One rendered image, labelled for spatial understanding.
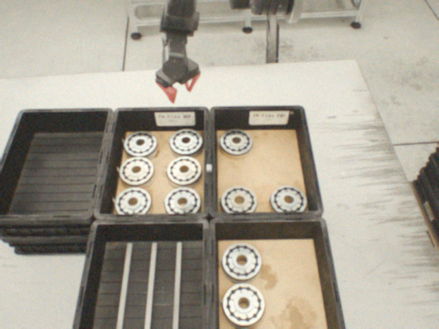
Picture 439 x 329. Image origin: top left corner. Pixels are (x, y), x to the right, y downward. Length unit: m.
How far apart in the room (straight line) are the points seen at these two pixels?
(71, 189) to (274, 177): 0.61
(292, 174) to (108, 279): 0.61
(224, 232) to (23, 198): 0.61
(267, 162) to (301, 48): 1.90
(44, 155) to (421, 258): 1.21
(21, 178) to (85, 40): 2.02
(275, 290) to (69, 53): 2.49
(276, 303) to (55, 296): 0.63
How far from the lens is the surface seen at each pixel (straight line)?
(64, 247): 1.30
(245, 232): 1.10
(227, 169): 1.26
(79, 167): 1.34
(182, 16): 0.95
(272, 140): 1.34
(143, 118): 1.34
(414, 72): 3.13
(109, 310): 1.11
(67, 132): 1.45
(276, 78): 1.75
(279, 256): 1.13
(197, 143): 1.29
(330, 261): 1.04
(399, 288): 1.32
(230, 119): 1.32
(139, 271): 1.12
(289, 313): 1.08
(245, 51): 3.01
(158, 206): 1.20
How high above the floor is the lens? 1.85
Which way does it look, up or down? 54 degrees down
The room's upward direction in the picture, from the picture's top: straight up
